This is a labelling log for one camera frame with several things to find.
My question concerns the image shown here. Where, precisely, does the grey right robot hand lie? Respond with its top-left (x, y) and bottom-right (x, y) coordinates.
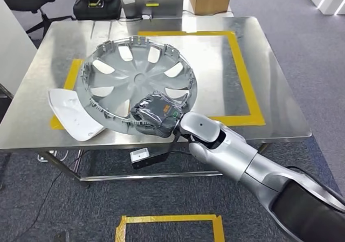
top-left (131, 91), bottom-right (184, 139)

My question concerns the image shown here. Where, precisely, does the silver plastic wheel hubcap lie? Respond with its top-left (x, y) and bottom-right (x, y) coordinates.
top-left (76, 36), bottom-right (199, 136)

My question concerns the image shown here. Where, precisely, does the white plastic panel part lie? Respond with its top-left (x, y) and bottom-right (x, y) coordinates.
top-left (48, 88), bottom-right (106, 142)

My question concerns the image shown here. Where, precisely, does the stainless steel workbench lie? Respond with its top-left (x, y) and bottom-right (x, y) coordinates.
top-left (0, 16), bottom-right (313, 190)

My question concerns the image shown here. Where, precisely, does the yellow floor tape square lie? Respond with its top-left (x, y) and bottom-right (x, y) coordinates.
top-left (115, 214), bottom-right (226, 242)

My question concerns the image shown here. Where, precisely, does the black equipment case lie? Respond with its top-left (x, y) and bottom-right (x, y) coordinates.
top-left (72, 0), bottom-right (122, 21)

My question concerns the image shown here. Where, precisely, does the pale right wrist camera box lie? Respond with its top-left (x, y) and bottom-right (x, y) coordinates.
top-left (130, 135), bottom-right (180, 171)

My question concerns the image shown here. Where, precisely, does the white cable bundle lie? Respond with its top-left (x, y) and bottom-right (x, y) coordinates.
top-left (37, 150), bottom-right (69, 163)

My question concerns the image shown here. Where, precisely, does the black floor cable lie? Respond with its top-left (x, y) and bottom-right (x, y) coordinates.
top-left (10, 150), bottom-right (93, 242)

